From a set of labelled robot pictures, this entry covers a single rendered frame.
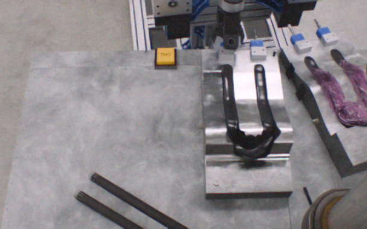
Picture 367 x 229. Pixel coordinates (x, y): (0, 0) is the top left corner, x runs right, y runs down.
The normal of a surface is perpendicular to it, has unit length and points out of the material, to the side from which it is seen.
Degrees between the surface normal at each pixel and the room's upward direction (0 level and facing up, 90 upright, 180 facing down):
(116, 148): 0
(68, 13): 0
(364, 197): 90
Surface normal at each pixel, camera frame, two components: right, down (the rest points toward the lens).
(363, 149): 0.00, -0.47
